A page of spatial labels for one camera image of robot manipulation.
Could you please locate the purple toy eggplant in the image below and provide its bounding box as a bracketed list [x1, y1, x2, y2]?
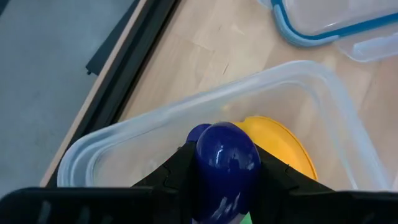
[185, 121, 262, 224]

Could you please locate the black metal table frame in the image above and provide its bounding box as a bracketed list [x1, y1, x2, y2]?
[46, 0, 183, 187]

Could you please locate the clear plastic container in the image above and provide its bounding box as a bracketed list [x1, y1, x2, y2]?
[57, 60, 394, 191]

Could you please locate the yellow toy lemon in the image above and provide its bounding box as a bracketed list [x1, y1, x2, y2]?
[233, 116, 318, 181]

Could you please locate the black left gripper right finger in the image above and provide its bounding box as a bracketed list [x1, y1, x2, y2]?
[250, 144, 333, 224]

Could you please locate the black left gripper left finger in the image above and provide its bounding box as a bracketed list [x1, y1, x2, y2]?
[132, 141, 200, 224]

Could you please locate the clear lid with blue seal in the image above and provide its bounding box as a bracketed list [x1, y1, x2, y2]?
[256, 0, 398, 63]

